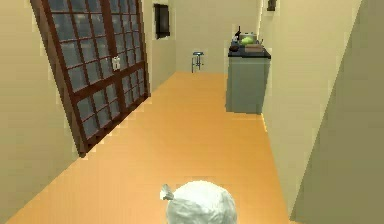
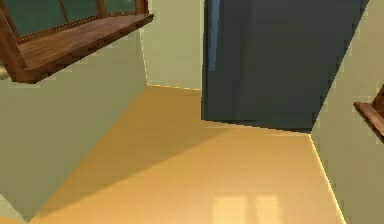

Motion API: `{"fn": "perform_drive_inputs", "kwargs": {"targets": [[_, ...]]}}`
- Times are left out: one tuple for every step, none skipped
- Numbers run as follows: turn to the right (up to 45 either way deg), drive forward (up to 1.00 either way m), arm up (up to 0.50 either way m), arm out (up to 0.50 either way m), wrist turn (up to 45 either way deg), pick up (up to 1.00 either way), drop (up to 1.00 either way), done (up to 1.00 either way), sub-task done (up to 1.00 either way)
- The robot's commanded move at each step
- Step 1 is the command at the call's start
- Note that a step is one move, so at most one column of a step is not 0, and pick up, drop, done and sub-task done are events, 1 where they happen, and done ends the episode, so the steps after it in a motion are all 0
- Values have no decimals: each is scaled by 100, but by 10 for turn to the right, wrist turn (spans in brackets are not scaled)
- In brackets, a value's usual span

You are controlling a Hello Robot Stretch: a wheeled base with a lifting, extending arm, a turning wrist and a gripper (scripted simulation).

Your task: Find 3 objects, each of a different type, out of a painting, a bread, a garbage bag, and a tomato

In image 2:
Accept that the brown wooden framed window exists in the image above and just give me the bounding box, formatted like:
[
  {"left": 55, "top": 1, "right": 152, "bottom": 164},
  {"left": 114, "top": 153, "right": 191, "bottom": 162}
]
[
  {"left": 353, "top": 84, "right": 384, "bottom": 144},
  {"left": 0, "top": 0, "right": 155, "bottom": 84}
]

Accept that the dark blue room door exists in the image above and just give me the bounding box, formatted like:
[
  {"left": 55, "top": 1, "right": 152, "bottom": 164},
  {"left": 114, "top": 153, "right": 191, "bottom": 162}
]
[{"left": 200, "top": 0, "right": 370, "bottom": 134}]

